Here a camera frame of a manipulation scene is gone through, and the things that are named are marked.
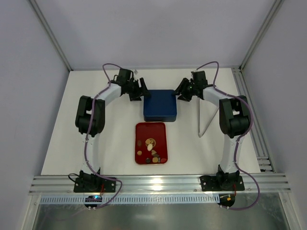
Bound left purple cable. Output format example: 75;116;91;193
83;63;123;209

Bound red lacquer tray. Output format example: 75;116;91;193
135;122;168;165

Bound left aluminium frame post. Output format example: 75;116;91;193
27;0;73;71

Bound metal tongs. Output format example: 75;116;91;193
197;99;219;138

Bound aluminium frame post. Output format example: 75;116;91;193
27;0;73;71
239;0;284;72

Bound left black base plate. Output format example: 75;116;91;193
73;177;116;193

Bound gold ring cookie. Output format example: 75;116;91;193
145;138;156;147

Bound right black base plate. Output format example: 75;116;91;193
200;175;245;192

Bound white cable duct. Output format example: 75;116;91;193
40;194;220;206

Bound right aluminium frame post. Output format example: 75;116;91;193
239;0;284;72

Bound white oval chocolate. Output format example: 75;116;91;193
147;144;153;151

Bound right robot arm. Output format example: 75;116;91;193
174;71;253;192

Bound aluminium front rail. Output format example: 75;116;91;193
29;173;291;195

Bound blue chocolate tin box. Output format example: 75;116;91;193
143;115;177;122

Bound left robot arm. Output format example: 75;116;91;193
73;68;151;193

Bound blue tin lid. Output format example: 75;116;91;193
143;89;177;116

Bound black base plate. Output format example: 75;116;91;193
200;175;245;192
73;177;116;193

